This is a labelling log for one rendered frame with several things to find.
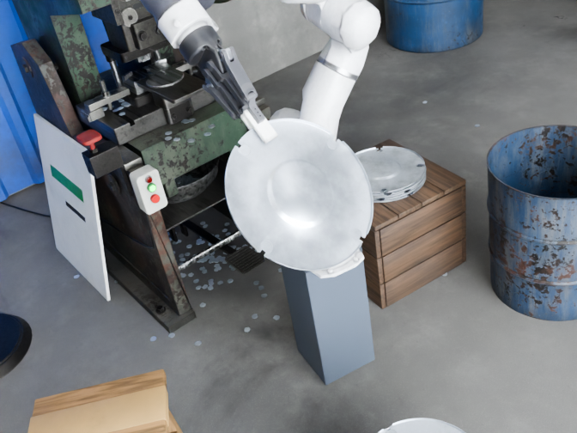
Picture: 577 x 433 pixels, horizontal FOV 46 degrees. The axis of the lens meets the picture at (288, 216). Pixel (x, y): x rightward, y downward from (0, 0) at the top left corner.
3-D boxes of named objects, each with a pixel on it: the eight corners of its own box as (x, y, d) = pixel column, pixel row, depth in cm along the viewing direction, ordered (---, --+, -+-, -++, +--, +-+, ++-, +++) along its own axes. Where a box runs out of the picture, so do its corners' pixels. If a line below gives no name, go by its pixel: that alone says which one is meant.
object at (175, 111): (220, 121, 217) (211, 82, 210) (184, 138, 211) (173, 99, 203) (180, 101, 235) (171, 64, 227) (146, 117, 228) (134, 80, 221)
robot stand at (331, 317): (375, 359, 211) (361, 246, 186) (325, 386, 206) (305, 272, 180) (344, 326, 225) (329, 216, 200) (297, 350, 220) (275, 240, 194)
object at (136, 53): (179, 49, 224) (174, 33, 221) (125, 70, 215) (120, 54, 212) (154, 39, 235) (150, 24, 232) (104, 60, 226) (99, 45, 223)
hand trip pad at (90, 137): (110, 156, 201) (102, 134, 197) (92, 165, 199) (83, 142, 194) (100, 149, 206) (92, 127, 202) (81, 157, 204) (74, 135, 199)
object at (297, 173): (394, 183, 131) (397, 182, 130) (328, 303, 117) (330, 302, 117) (275, 90, 127) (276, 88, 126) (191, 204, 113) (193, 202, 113)
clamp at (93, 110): (134, 102, 226) (125, 74, 220) (89, 123, 219) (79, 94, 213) (126, 98, 230) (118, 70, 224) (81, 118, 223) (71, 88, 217)
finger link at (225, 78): (221, 57, 124) (223, 52, 123) (258, 104, 123) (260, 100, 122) (204, 64, 122) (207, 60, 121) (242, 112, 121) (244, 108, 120)
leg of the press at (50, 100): (197, 317, 240) (124, 82, 189) (170, 334, 235) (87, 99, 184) (89, 220, 304) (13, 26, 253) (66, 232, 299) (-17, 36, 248)
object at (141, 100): (188, 85, 231) (185, 76, 229) (136, 107, 222) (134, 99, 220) (165, 75, 242) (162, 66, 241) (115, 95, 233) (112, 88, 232)
